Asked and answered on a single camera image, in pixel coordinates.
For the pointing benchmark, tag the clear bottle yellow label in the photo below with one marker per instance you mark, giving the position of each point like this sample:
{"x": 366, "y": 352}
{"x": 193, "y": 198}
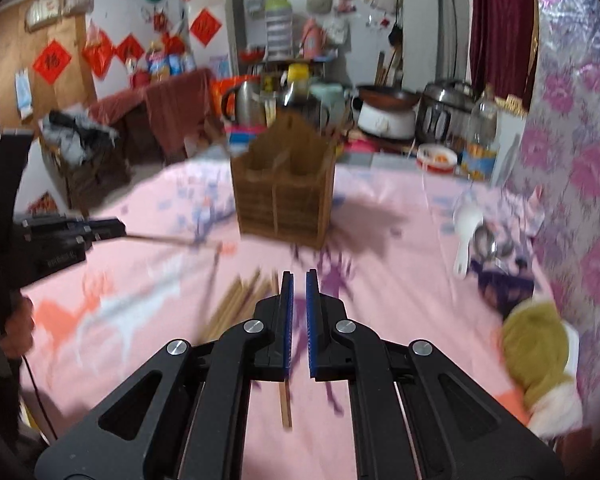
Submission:
{"x": 480, "y": 150}

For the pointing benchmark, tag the pile of wooden chopsticks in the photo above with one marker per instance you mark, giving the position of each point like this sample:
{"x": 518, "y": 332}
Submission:
{"x": 240, "y": 300}

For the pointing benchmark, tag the wooden door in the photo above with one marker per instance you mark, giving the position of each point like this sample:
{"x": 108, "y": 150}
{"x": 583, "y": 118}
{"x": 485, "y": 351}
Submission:
{"x": 10, "y": 60}

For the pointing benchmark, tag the dark sauce bottle yellow cap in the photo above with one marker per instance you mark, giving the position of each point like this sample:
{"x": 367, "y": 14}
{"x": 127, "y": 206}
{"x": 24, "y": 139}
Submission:
{"x": 298, "y": 80}

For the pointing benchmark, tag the yellow-green cloth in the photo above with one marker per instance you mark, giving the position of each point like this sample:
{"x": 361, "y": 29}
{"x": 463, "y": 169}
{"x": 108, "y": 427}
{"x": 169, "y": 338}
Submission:
{"x": 535, "y": 345}

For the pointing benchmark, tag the dark cluttered box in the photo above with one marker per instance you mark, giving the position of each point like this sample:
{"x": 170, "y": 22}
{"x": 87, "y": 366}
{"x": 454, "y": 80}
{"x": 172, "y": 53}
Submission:
{"x": 85, "y": 160}

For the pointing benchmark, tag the person's left hand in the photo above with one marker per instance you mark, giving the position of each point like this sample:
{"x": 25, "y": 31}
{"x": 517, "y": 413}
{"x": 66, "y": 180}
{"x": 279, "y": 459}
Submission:
{"x": 20, "y": 327}

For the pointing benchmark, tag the white electric cooker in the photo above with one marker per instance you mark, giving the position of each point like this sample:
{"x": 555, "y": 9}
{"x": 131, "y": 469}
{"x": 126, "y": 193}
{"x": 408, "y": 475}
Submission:
{"x": 385, "y": 122}

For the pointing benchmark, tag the red-brown cloth covered cabinet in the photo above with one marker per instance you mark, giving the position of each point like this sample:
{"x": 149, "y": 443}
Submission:
{"x": 170, "y": 105}

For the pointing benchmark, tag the silver electric pressure cooker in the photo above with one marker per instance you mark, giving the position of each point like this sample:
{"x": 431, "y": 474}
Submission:
{"x": 445, "y": 110}

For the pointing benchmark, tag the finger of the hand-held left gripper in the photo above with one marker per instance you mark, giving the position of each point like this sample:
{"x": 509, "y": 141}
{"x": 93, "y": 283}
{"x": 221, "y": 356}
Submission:
{"x": 65, "y": 240}
{"x": 87, "y": 225}

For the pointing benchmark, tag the leaning wooden sticks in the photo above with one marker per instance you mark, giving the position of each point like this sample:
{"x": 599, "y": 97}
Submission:
{"x": 386, "y": 67}

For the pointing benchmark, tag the floral plastic sheet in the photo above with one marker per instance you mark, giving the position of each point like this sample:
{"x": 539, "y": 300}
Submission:
{"x": 575, "y": 160}

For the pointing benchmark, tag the pink printed tablecloth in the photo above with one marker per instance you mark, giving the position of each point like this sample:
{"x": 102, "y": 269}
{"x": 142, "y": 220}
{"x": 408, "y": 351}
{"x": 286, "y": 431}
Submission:
{"x": 405, "y": 260}

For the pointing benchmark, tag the red diamond paper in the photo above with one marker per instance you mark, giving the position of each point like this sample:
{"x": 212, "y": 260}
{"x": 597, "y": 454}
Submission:
{"x": 99, "y": 55}
{"x": 130, "y": 49}
{"x": 52, "y": 62}

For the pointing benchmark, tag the white ceramic spoon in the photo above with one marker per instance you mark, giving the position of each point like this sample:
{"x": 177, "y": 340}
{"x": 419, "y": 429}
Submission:
{"x": 467, "y": 230}

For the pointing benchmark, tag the black hanging ladle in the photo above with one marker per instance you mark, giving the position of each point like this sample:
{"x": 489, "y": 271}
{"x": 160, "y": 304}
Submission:
{"x": 394, "y": 30}

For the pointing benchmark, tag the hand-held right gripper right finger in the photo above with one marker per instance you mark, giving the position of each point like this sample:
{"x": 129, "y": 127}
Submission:
{"x": 312, "y": 320}

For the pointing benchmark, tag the wooden utensil holder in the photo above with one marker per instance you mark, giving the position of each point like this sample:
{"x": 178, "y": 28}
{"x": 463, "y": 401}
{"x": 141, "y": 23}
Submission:
{"x": 285, "y": 195}

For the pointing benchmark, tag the striped stacked food carrier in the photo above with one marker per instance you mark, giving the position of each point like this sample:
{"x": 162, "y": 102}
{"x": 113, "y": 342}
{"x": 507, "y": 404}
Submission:
{"x": 278, "y": 30}

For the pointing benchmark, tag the blue pink low table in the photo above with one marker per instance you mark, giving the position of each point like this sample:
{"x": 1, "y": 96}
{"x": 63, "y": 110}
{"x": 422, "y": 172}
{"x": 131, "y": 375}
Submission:
{"x": 245, "y": 136}

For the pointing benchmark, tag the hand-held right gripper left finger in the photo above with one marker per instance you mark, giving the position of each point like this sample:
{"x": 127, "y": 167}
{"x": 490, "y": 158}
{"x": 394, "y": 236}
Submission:
{"x": 287, "y": 320}

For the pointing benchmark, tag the white refrigerator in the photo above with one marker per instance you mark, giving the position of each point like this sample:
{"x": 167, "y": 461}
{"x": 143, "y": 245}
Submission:
{"x": 212, "y": 30}

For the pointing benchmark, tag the metal spoon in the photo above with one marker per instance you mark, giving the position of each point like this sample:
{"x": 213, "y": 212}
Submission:
{"x": 482, "y": 239}
{"x": 505, "y": 251}

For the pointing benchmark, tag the wooden chopstick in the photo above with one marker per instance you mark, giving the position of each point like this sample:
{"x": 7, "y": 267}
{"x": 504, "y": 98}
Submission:
{"x": 175, "y": 241}
{"x": 285, "y": 407}

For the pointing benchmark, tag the dark red curtain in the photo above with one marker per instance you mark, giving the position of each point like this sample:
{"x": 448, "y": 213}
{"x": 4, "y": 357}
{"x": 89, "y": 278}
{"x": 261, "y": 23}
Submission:
{"x": 502, "y": 30}

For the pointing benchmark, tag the steel electric kettle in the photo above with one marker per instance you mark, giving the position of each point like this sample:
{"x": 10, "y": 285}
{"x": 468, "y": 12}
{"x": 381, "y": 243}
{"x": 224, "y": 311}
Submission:
{"x": 244, "y": 105}

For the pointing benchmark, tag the red white bowl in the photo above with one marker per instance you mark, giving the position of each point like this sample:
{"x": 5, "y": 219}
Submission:
{"x": 436, "y": 159}

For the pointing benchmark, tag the blue hanging mask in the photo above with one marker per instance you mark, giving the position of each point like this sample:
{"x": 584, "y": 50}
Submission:
{"x": 24, "y": 95}

